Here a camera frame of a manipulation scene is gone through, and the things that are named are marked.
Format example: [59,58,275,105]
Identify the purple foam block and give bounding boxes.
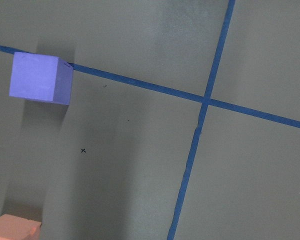
[9,52,74,105]

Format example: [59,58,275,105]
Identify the orange foam block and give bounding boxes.
[0,214,42,240]

